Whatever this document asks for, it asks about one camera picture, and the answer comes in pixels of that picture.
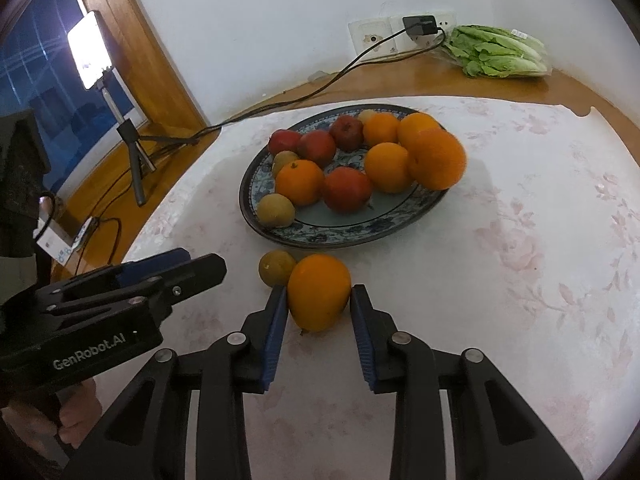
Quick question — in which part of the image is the yellow-green fruit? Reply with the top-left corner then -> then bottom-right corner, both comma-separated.
258,249 -> 297,287
271,151 -> 298,178
357,110 -> 376,124

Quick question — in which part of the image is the oval orange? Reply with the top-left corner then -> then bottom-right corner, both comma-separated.
286,254 -> 352,333

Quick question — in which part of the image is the large orange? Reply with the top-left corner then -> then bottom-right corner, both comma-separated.
362,112 -> 400,148
274,159 -> 324,207

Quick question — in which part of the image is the dark red apple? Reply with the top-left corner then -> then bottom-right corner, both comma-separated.
268,129 -> 302,156

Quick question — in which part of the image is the red apple pile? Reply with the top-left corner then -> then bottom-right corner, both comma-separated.
322,167 -> 373,214
297,130 -> 337,169

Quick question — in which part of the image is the red apple with stem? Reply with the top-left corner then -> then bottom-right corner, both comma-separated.
329,115 -> 363,153

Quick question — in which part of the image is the small orange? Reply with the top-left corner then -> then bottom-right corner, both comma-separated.
363,142 -> 413,194

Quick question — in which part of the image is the large front orange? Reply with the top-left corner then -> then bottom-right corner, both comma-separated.
362,112 -> 400,148

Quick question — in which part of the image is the small orange edge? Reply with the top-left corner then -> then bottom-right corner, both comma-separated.
397,113 -> 442,150

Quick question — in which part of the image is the green-brown fruit pile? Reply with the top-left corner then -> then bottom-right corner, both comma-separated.
256,193 -> 296,229

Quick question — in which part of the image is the person's left hand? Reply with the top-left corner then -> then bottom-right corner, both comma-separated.
1,378 -> 102,454

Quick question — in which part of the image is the blue white tissue pack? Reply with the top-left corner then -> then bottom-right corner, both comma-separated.
34,217 -> 98,266

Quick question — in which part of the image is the black tripod stand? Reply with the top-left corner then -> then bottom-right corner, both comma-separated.
96,68 -> 198,207

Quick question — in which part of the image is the blue patterned ceramic plate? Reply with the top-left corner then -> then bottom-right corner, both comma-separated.
239,104 -> 446,249

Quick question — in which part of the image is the white floral tablecloth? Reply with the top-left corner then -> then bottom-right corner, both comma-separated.
244,96 -> 639,479

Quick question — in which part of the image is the bright led light panel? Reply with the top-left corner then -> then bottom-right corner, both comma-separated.
67,11 -> 113,90

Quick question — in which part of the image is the black power adapter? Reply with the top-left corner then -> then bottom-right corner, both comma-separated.
402,14 -> 439,41

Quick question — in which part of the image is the bagged green lettuce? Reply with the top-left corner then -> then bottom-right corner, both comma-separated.
442,25 -> 552,79

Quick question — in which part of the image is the black power cable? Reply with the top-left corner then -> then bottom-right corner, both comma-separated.
74,27 -> 447,271

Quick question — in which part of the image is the white wall socket panel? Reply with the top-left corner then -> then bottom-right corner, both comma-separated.
348,14 -> 442,61

